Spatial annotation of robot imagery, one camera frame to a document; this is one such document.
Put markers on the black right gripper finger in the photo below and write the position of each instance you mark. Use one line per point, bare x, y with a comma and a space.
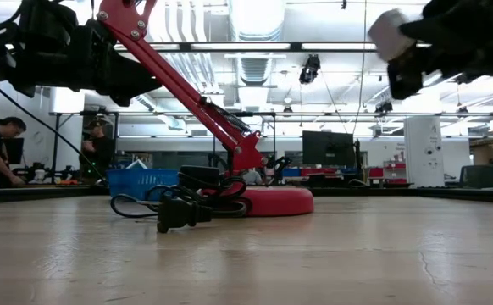
426, 29
405, 78

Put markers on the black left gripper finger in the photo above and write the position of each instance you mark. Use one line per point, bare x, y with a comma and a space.
128, 82

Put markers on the white charger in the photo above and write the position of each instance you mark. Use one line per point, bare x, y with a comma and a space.
388, 34

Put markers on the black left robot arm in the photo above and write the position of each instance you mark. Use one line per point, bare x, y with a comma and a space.
39, 46

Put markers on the grey mesh office chair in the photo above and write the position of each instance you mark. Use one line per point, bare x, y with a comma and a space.
478, 175

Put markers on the black ceiling spotlight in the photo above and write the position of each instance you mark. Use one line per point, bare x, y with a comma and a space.
384, 107
310, 68

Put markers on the red desk lamp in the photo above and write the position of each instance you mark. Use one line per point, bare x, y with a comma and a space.
187, 93

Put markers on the white column with stickers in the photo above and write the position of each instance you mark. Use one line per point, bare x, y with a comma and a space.
423, 152

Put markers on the red storage shelf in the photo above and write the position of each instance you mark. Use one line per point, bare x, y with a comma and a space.
384, 173

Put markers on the blue plastic basket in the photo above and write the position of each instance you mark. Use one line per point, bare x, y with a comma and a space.
132, 182

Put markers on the black computer monitor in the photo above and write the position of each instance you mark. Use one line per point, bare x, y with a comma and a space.
17, 150
327, 148

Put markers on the long ceiling light strip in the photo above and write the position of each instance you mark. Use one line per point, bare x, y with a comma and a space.
238, 46

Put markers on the black power adapter block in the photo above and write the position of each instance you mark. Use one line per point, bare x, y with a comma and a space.
199, 174

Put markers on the red storage bin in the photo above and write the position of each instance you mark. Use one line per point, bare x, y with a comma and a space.
318, 171

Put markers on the background workbench with equipment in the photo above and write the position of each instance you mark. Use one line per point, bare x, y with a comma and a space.
39, 174

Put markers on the blue storage bin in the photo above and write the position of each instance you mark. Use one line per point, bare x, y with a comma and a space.
291, 172

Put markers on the silver ventilation duct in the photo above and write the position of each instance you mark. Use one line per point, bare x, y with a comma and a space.
255, 17

